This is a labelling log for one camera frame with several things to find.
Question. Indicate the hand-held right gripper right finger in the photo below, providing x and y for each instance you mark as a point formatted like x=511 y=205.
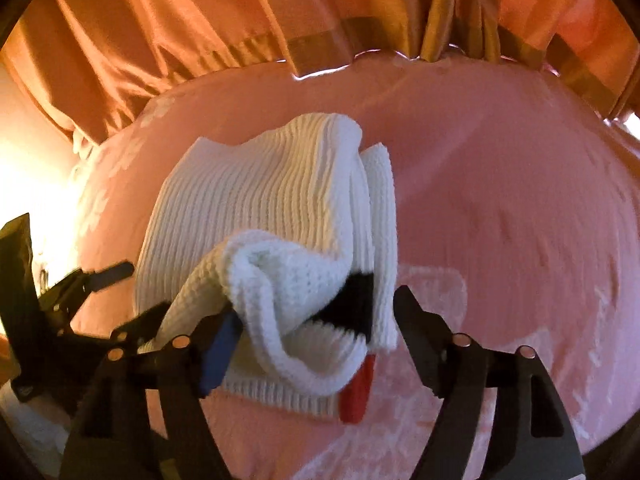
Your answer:
x=415 y=320

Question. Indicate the orange satin curtain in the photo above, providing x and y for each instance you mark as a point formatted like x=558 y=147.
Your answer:
x=175 y=15

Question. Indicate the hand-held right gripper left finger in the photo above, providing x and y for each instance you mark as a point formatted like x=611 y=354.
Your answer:
x=220 y=355

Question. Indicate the white black red knit sweater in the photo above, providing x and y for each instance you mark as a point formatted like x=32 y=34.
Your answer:
x=270 y=220

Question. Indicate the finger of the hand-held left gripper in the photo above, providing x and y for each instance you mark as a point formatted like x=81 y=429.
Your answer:
x=142 y=322
x=107 y=275

